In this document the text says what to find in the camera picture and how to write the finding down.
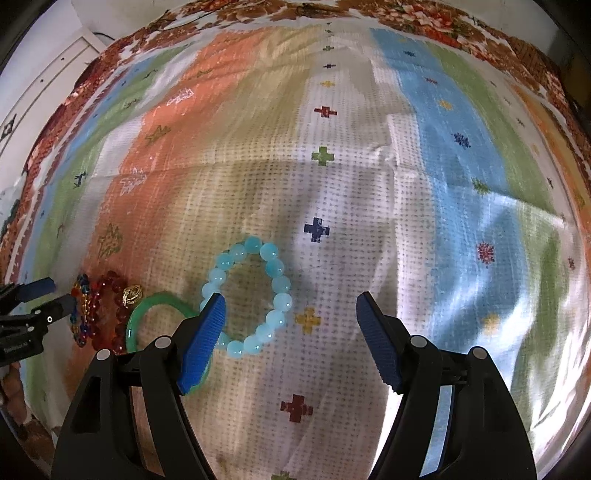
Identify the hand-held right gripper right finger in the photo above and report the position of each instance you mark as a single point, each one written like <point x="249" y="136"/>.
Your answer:
<point x="376" y="332"/>

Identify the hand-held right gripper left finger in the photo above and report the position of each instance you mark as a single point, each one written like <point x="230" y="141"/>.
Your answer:
<point x="205" y="337"/>

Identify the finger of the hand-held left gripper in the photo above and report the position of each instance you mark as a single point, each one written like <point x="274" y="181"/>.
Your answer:
<point x="57" y="308"/>
<point x="40" y="287"/>

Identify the green bangle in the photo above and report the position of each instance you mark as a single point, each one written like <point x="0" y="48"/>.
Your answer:
<point x="137" y="319"/>

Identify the colourful striped mat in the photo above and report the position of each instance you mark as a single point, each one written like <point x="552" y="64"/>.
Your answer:
<point x="323" y="184"/>

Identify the white cabinet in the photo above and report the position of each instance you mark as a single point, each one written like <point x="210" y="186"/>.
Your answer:
<point x="46" y="78"/>

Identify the floral bedsheet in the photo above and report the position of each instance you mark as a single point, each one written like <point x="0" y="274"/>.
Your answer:
<point x="438" y="18"/>

